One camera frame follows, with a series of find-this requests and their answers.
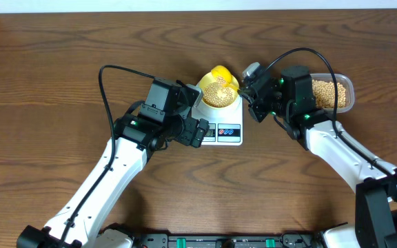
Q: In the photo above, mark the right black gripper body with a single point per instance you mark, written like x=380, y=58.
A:
x=272, y=104

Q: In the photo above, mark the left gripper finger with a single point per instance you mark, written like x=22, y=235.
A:
x=194, y=95
x=199, y=133

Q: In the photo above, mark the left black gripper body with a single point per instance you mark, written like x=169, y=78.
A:
x=179, y=129

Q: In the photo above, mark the yellow measuring scoop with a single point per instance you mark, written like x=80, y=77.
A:
x=223, y=76

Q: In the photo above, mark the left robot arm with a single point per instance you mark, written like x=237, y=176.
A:
x=79, y=222

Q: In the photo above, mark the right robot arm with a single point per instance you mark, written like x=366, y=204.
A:
x=373, y=180

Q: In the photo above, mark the white digital kitchen scale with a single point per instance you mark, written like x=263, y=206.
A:
x=226, y=124

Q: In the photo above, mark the soybeans in yellow bowl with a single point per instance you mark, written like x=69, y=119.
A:
x=217, y=95

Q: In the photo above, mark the yellow bowl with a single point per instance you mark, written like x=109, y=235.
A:
x=208, y=78

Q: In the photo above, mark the clear plastic container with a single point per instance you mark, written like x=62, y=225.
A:
x=343, y=80

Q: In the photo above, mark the pile of soybeans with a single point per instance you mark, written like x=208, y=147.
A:
x=325, y=94

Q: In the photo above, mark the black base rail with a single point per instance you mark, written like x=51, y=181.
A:
x=118, y=236

